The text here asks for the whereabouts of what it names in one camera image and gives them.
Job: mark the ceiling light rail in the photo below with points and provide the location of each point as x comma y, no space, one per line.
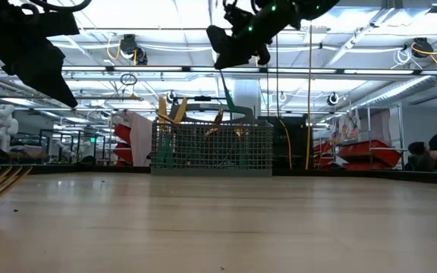
146,69

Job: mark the red storage bins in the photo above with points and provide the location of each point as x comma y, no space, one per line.
366,151
121,134

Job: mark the small black ceiling reel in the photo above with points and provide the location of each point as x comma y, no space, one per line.
332,99
171,98

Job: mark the black chair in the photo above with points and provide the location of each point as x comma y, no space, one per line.
417,155

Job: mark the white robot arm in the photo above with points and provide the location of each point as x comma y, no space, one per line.
2,125

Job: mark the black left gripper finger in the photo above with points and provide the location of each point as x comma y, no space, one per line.
53,64
29,70

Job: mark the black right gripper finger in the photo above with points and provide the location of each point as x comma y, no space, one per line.
226,47
264,55

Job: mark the grey plastic cutlery basket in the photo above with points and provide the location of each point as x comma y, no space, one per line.
211,151

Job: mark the black equipment box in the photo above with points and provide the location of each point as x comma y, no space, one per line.
298,151

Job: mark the black metal rig frame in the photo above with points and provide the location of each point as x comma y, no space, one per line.
89,169

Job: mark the beige panel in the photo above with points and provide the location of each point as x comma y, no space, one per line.
140,140

